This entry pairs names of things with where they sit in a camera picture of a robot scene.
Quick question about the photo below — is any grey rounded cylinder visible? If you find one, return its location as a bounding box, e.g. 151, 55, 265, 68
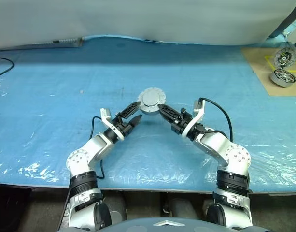
103, 195, 127, 224
170, 198, 196, 219

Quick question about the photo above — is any grey motor end cover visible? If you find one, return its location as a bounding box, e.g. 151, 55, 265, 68
138, 87, 167, 108

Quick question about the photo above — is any grey motor housing with rotor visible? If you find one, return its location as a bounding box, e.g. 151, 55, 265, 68
270, 69, 296, 88

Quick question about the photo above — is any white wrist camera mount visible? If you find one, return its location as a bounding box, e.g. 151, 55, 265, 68
100, 108, 126, 142
181, 98, 206, 141

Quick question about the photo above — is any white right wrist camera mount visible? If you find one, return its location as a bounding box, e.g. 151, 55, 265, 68
181, 98, 206, 141

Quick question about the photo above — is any silver power strip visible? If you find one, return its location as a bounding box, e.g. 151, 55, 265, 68
29, 36, 85, 49

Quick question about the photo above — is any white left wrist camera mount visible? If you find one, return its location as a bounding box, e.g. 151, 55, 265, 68
100, 108, 126, 142

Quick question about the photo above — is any motor end cover circuit side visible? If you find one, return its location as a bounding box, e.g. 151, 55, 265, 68
274, 47, 296, 67

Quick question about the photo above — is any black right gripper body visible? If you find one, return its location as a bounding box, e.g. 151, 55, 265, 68
170, 108, 196, 136

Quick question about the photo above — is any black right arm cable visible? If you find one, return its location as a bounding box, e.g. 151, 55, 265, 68
198, 97, 234, 143

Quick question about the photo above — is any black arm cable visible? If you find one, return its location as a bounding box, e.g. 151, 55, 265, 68
198, 97, 234, 143
89, 116, 106, 179

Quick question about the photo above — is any grey-blue curved panel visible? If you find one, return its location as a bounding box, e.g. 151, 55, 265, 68
106, 217, 212, 232

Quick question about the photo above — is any blue plastic table cover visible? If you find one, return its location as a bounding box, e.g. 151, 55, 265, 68
0, 35, 296, 194

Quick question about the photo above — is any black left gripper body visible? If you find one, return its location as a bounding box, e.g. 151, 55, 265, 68
111, 115, 137, 136

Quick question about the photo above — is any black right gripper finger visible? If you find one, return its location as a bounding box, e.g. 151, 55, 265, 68
158, 104, 181, 119
161, 112, 179, 125

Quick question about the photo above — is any thin black loose cable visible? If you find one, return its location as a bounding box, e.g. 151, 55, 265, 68
0, 57, 15, 79

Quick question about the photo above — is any white backdrop sheet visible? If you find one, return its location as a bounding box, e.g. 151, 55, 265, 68
0, 0, 296, 51

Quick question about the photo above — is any dark grey slanted pole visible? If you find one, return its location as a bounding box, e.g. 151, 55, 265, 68
268, 0, 296, 38

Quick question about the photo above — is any brown cardboard mat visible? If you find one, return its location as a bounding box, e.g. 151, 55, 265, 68
241, 47, 296, 97

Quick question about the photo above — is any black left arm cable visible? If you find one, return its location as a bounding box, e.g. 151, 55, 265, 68
89, 116, 106, 179

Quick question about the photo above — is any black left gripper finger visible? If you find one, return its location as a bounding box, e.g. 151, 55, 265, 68
128, 115, 142, 128
115, 101, 141, 119

